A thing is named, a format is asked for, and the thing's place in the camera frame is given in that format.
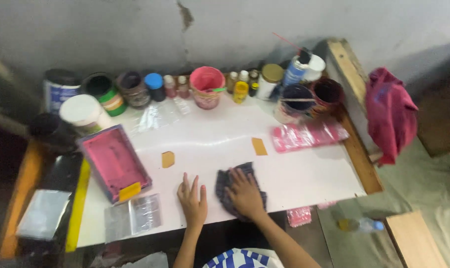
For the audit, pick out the person's left hand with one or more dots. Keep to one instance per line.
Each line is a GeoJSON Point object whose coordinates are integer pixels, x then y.
{"type": "Point", "coordinates": [193, 208]}

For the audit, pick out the person's right hand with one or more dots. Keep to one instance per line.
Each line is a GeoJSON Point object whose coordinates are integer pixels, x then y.
{"type": "Point", "coordinates": [247, 197]}

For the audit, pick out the person's left fingers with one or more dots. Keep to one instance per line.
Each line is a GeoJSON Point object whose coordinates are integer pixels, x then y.
{"type": "Point", "coordinates": [195, 186]}

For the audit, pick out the dark checked cloth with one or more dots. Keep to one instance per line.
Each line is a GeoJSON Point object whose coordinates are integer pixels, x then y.
{"type": "Point", "coordinates": [222, 184]}

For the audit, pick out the tan tape piece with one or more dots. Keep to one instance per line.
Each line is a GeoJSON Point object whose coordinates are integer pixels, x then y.
{"type": "Point", "coordinates": [168, 159]}
{"type": "Point", "coordinates": [259, 146]}

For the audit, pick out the yellow tape piece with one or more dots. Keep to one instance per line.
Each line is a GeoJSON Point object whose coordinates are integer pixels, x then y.
{"type": "Point", "coordinates": [129, 191]}

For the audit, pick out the crumpled clear plastic bag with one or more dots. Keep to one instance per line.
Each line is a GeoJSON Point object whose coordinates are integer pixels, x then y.
{"type": "Point", "coordinates": [158, 115]}

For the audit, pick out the pink paint tray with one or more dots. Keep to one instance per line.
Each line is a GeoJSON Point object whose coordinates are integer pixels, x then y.
{"type": "Point", "coordinates": [111, 162]}

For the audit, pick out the blue white patterned shirt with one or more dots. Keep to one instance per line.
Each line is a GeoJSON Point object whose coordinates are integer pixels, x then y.
{"type": "Point", "coordinates": [243, 259]}

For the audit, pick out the pink paint bucket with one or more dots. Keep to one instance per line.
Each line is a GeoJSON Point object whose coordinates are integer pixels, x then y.
{"type": "Point", "coordinates": [206, 97]}

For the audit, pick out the white plastic sheet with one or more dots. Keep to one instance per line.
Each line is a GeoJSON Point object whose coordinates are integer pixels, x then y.
{"type": "Point", "coordinates": [145, 261]}

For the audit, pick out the small red bottle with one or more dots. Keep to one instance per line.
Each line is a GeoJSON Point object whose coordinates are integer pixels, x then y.
{"type": "Point", "coordinates": [183, 89]}
{"type": "Point", "coordinates": [170, 88]}

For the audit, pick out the green stirring stick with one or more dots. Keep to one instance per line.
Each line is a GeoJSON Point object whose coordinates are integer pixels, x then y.
{"type": "Point", "coordinates": [219, 89]}

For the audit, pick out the yellow bottle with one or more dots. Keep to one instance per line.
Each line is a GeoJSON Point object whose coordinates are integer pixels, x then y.
{"type": "Point", "coordinates": [241, 92]}

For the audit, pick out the blue cap black bottle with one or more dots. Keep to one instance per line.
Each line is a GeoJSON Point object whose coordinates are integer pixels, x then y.
{"type": "Point", "coordinates": [155, 87]}

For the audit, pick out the small pink packet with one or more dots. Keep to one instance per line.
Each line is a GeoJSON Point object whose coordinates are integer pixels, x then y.
{"type": "Point", "coordinates": [299, 217]}

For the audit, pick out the small brown bottle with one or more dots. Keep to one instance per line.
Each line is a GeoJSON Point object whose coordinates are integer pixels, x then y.
{"type": "Point", "coordinates": [231, 82]}

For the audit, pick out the dark purple paint can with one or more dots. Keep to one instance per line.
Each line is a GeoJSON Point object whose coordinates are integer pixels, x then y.
{"type": "Point", "coordinates": [135, 93]}

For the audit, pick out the small dark bottle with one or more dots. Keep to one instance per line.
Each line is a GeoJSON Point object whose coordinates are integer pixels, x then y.
{"type": "Point", "coordinates": [253, 87]}

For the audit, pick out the yellow ruler strip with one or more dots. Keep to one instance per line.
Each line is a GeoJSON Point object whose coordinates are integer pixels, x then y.
{"type": "Point", "coordinates": [78, 204]}

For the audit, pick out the dark blue paint can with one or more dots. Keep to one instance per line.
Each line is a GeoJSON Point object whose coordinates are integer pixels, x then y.
{"type": "Point", "coordinates": [290, 111]}

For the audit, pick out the pink plastic packet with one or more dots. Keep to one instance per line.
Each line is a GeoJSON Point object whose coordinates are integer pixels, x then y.
{"type": "Point", "coordinates": [306, 137]}

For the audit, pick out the green label paint can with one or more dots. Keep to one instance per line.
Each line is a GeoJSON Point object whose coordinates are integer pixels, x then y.
{"type": "Point", "coordinates": [109, 98]}

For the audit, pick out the gold lid white jar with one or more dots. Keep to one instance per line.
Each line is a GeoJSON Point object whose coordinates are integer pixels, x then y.
{"type": "Point", "coordinates": [267, 83]}

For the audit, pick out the wooden stirring stick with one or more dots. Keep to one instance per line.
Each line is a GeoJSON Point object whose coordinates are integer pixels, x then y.
{"type": "Point", "coordinates": [297, 99]}

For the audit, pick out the white lidded tub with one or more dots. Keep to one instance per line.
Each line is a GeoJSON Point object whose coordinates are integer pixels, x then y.
{"type": "Point", "coordinates": [81, 111]}

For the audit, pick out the blue spray can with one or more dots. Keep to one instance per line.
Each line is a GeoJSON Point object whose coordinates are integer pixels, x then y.
{"type": "Point", "coordinates": [294, 72]}

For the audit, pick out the grey plastic packet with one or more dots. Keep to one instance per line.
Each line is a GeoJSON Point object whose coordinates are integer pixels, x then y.
{"type": "Point", "coordinates": [43, 214]}

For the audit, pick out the red rim paint can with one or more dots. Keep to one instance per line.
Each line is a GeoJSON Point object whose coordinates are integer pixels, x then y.
{"type": "Point", "coordinates": [327, 95]}

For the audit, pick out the blue white paint can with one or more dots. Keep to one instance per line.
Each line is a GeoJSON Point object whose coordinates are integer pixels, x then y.
{"type": "Point", "coordinates": [59, 91]}

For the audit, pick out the white container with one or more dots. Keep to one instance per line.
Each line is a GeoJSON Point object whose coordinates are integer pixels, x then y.
{"type": "Point", "coordinates": [316, 67]}

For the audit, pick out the clear plastic bottle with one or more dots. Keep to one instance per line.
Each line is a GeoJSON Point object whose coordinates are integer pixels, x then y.
{"type": "Point", "coordinates": [360, 225]}

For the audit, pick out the orange wooden beam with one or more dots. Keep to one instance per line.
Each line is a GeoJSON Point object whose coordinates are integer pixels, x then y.
{"type": "Point", "coordinates": [20, 197]}

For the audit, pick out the red cloth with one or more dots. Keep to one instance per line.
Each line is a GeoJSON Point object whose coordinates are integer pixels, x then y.
{"type": "Point", "coordinates": [390, 111]}

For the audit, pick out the light wooden plank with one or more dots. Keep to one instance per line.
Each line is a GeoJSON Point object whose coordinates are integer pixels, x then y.
{"type": "Point", "coordinates": [414, 242]}

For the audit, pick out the brown furniture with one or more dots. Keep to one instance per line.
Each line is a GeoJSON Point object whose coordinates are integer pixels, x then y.
{"type": "Point", "coordinates": [442, 119]}

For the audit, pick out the wooden frame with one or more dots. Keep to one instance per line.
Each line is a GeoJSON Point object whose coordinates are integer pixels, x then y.
{"type": "Point", "coordinates": [349, 78]}

